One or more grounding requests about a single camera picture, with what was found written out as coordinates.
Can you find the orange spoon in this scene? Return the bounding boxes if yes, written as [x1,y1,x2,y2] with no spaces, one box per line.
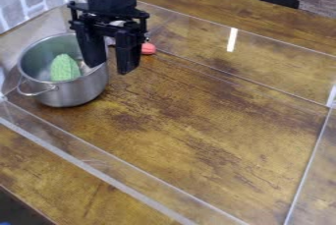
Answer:
[106,35,157,56]

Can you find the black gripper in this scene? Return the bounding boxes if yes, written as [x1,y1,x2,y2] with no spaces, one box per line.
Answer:
[66,0,149,75]

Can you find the silver metal pot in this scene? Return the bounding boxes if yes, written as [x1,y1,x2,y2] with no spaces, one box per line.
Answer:
[17,33,109,107]

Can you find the green knitted vegetable toy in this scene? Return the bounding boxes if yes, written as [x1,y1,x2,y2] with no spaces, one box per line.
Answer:
[49,54,81,82]

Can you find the clear acrylic barrier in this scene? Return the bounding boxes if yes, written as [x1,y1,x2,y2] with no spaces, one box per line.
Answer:
[0,6,336,225]

